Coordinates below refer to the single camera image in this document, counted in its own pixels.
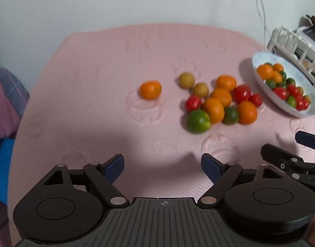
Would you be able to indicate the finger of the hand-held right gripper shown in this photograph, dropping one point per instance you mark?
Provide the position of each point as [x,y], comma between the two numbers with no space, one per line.
[283,159]
[310,140]

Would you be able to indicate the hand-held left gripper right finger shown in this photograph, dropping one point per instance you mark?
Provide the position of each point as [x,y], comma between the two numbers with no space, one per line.
[210,168]

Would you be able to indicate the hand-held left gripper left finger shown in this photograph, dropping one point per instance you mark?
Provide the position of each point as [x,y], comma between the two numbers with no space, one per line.
[115,167]

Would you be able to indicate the yellow-brown longan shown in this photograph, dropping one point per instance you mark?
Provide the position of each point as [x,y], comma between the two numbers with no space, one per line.
[186,80]
[200,89]

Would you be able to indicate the pale blue patterned bowl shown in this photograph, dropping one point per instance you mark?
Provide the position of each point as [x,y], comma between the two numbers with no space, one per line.
[260,58]

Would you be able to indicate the red tomato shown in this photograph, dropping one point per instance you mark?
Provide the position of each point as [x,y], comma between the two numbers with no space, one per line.
[193,103]
[280,93]
[256,100]
[241,93]
[300,103]
[292,89]

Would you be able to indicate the small green lime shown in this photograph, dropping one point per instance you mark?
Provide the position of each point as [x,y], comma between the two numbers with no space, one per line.
[271,84]
[230,115]
[290,81]
[291,102]
[283,76]

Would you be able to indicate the large green lime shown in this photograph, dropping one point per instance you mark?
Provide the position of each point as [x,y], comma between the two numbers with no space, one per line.
[198,121]

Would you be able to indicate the orange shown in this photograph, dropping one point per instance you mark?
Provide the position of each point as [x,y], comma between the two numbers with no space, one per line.
[226,82]
[277,77]
[265,71]
[247,112]
[150,90]
[278,67]
[222,97]
[213,109]

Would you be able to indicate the pink quilted mattress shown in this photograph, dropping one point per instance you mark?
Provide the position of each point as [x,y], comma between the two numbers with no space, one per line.
[95,82]

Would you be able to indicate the white rack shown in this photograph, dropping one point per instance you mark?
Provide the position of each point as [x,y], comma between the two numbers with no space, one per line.
[283,37]

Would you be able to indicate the pink and blue plaid cloth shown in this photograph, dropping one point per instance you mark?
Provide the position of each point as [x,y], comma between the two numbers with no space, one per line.
[5,95]

